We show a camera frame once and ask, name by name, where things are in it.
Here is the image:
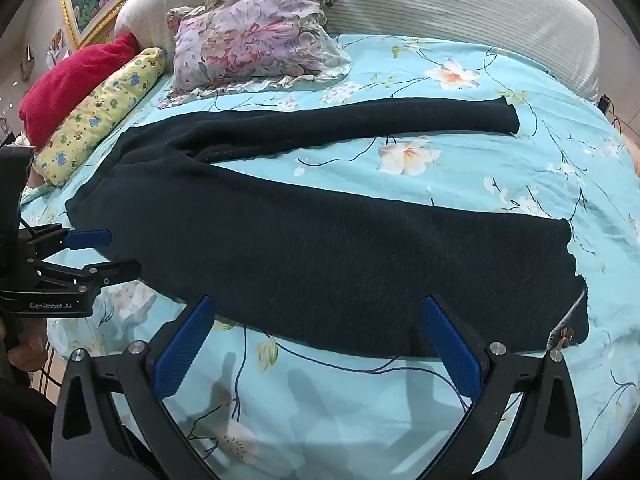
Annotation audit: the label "black pants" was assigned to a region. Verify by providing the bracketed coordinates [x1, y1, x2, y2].
[65, 95, 592, 361]

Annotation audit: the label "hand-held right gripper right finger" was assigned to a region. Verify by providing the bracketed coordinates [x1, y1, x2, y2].
[410, 296, 586, 480]

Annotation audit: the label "purple floral ruffled pillow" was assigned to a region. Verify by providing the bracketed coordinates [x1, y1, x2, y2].
[156, 0, 353, 111]

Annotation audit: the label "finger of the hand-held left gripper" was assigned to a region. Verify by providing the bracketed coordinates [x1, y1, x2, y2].
[20, 224, 114, 262]
[35, 259, 142, 295]

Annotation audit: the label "white ribbed headboard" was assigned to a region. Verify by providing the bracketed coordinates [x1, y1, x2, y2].
[115, 0, 601, 106]

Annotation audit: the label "person's left hand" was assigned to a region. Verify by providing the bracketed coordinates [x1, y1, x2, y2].
[0, 319, 52, 388]

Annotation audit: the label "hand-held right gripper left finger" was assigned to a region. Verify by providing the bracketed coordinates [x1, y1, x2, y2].
[51, 295, 221, 480]

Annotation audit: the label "light blue floral bed sheet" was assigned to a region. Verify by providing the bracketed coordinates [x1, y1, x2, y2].
[20, 32, 640, 480]

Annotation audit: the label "person's left forearm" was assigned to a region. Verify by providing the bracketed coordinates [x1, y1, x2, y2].
[0, 382, 57, 480]

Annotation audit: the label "red fleece blanket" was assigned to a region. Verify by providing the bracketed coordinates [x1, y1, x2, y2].
[19, 32, 141, 148]

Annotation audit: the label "yellow cartoon print pillow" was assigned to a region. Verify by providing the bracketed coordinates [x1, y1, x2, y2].
[32, 46, 168, 188]

